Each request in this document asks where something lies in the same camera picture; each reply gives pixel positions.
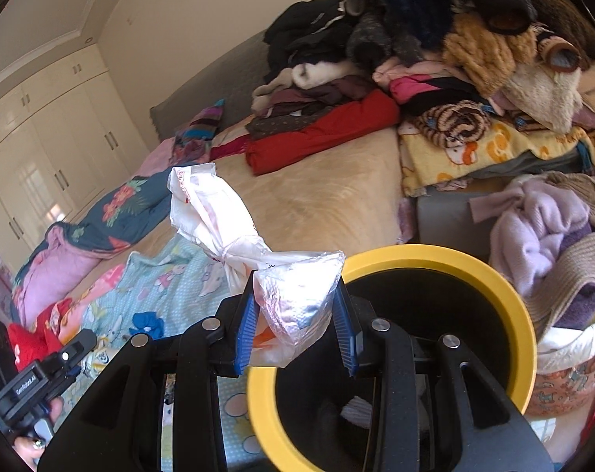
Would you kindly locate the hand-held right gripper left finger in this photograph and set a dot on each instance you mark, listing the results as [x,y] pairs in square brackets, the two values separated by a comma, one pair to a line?
[245,334]

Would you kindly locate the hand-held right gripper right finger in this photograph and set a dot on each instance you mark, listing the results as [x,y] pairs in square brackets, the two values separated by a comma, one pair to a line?
[344,339]

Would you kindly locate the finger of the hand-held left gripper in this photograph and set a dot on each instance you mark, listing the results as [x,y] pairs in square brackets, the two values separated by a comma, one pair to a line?
[81,349]

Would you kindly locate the yellow-rimmed black bin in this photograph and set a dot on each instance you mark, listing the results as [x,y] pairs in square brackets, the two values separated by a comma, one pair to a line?
[425,254]

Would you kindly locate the white plastic bag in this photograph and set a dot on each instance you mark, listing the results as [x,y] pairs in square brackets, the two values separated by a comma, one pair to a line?
[213,216]

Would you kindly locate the person's left hand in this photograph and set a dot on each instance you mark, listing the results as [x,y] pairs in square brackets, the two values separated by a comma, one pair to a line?
[29,452]

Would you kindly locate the red cloth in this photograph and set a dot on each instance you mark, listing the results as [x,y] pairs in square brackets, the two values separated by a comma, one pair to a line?
[24,341]

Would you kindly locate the light blue cartoon sheet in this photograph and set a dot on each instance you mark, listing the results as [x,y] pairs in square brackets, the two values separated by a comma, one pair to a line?
[169,275]

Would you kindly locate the floral blue and pink quilt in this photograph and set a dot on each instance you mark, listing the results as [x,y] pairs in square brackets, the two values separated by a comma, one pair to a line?
[120,211]

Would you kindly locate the beige pillow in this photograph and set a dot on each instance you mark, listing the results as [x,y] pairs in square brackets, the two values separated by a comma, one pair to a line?
[317,191]

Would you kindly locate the maroon cloth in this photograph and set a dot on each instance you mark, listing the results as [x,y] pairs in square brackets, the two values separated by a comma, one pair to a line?
[231,146]

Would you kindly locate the pink cloth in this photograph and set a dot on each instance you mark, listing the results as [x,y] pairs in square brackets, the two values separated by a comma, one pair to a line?
[154,157]

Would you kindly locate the red garment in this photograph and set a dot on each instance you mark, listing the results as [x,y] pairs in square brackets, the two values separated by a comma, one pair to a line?
[327,132]

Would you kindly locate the lavender sweater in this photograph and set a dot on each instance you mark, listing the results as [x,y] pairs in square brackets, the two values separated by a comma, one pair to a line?
[533,236]

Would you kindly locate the white wardrobe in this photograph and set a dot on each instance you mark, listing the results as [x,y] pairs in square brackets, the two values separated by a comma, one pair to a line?
[56,132]

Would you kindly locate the colourful striped cloth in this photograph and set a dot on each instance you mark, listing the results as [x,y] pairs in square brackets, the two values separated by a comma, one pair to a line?
[204,120]

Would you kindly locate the yellow cartoon blanket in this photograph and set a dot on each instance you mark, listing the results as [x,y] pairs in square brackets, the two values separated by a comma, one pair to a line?
[474,157]

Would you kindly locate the brown folded garments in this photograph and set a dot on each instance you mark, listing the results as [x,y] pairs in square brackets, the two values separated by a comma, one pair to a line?
[302,108]

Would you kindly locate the tiger striped cloth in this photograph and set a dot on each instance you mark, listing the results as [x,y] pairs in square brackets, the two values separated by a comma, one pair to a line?
[449,125]

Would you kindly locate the purple cloth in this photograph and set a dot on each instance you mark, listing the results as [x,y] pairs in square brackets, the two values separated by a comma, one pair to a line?
[582,309]

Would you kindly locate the beige knit sweater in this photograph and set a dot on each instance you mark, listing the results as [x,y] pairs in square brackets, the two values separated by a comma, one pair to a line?
[577,265]

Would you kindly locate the grey cushion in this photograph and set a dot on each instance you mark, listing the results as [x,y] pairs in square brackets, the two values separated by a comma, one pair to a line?
[213,83]

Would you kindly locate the pink garments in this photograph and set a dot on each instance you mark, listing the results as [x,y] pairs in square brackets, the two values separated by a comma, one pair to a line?
[410,86]

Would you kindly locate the white fluffy garment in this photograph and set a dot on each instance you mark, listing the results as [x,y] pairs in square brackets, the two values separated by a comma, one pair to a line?
[312,73]

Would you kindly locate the grey fuzzy garment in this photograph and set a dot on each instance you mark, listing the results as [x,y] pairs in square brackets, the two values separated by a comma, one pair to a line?
[371,39]

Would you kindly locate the black clothing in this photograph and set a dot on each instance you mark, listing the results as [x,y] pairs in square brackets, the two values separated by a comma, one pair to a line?
[302,29]

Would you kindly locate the cream fleece garment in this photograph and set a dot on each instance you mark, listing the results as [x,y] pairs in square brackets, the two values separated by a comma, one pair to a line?
[538,93]

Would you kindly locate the tan fluffy garment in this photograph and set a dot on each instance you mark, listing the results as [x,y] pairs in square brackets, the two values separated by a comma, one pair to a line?
[479,54]

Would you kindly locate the navy fuzzy garment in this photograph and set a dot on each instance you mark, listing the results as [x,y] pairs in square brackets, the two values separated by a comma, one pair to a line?
[415,0]

